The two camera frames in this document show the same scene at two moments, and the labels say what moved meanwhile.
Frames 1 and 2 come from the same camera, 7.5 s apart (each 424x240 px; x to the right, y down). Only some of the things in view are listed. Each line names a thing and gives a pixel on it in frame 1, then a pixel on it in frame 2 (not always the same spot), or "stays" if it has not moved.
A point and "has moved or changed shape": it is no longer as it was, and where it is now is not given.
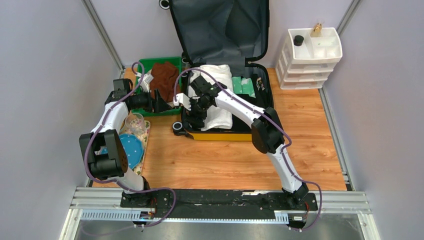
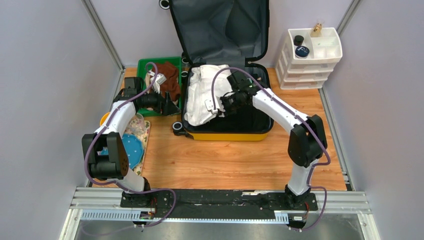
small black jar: x=298 y=40 stays
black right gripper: x=191 y=116 -> x=226 y=111
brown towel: x=164 y=75 stays
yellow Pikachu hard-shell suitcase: x=224 y=89 stays
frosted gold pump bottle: x=316 y=32 stays
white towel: x=217 y=119 has moved or changed shape
